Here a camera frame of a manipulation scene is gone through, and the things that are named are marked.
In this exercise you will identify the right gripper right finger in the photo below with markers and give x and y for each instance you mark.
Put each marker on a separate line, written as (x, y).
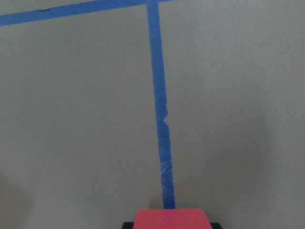
(215, 225)

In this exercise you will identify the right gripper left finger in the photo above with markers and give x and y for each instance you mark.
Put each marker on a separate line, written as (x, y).
(128, 225)

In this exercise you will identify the red block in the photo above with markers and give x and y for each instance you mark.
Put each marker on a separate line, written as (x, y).
(190, 218)

